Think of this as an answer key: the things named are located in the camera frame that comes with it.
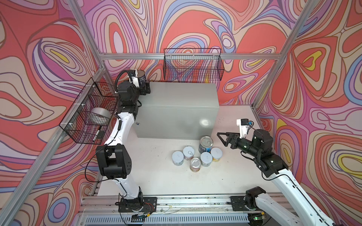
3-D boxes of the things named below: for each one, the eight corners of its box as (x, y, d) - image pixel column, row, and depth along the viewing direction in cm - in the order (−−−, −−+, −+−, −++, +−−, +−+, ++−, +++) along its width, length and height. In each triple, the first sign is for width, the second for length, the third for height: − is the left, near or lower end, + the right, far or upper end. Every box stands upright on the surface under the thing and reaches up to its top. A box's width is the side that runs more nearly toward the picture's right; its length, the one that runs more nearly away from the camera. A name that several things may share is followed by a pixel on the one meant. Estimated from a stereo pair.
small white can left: (172, 166, 89) (171, 162, 84) (173, 154, 93) (172, 150, 89) (183, 166, 89) (183, 162, 84) (183, 154, 93) (183, 150, 89)
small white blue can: (200, 166, 88) (201, 163, 84) (199, 155, 93) (200, 151, 88) (211, 166, 88) (213, 163, 84) (210, 155, 93) (211, 151, 88)
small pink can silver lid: (189, 172, 86) (190, 168, 81) (189, 161, 90) (189, 157, 85) (200, 172, 86) (201, 168, 81) (199, 161, 90) (200, 157, 85)
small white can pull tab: (180, 154, 92) (180, 151, 89) (188, 147, 96) (188, 143, 92) (188, 162, 89) (188, 159, 85) (196, 154, 92) (196, 151, 89)
